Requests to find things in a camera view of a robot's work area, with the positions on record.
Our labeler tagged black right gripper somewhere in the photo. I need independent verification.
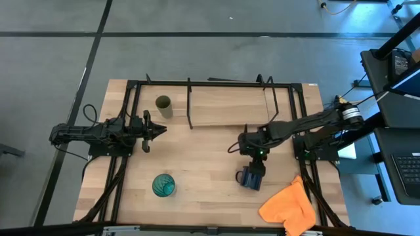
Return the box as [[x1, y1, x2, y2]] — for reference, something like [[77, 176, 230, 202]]
[[243, 152, 268, 191]]

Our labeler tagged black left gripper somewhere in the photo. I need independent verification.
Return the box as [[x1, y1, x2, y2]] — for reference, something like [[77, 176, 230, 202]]
[[135, 110, 168, 153]]

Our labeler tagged dark blue mug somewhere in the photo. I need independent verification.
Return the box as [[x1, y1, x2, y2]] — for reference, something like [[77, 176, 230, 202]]
[[235, 166, 264, 192]]

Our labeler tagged black shelf divider rod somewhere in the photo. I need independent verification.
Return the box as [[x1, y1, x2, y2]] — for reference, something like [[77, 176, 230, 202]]
[[186, 77, 195, 130]]

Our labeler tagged orange cloth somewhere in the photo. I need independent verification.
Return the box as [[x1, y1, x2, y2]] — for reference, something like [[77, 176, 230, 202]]
[[258, 174, 317, 236]]

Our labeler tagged teal ribbed glass cup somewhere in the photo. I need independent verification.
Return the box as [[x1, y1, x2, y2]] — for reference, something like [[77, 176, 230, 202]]
[[151, 173, 177, 199]]

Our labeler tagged grey chair leg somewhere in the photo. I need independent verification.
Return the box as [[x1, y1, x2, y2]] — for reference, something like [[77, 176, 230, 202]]
[[0, 143, 26, 158]]

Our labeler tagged black side desk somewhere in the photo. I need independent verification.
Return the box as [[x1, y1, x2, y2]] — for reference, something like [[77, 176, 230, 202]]
[[360, 48, 420, 207]]

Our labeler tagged black keyboard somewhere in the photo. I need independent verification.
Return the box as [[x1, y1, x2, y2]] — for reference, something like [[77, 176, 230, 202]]
[[391, 151, 420, 199]]

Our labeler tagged black power adapter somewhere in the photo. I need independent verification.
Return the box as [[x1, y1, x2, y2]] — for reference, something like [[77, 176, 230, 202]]
[[388, 48, 411, 82]]

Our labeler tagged black diagonal pole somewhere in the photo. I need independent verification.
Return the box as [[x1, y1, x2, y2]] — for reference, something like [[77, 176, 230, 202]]
[[373, 12, 420, 60]]

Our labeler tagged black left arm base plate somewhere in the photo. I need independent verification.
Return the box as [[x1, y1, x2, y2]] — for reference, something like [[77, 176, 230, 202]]
[[87, 130, 136, 158]]

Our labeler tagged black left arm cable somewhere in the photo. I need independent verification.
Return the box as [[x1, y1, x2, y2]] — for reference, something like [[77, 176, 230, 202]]
[[82, 104, 100, 128]]

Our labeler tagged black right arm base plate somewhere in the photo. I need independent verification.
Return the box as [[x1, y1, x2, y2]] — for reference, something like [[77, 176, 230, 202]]
[[292, 133, 341, 162]]

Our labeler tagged black bent shelf bracket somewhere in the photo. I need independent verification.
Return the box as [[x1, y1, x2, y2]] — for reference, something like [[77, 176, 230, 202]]
[[261, 75, 280, 125]]

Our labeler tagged black metal table frame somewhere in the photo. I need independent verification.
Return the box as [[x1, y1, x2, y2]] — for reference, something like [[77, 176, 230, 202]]
[[77, 73, 351, 231]]

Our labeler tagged silver aluminium rail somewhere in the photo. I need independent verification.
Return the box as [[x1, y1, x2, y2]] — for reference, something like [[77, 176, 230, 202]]
[[100, 224, 325, 236]]

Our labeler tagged black desk cable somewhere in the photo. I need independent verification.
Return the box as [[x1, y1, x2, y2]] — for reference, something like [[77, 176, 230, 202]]
[[334, 72, 389, 108]]

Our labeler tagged yellow floor cable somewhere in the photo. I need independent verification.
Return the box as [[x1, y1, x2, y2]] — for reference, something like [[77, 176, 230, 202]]
[[316, 0, 358, 16]]

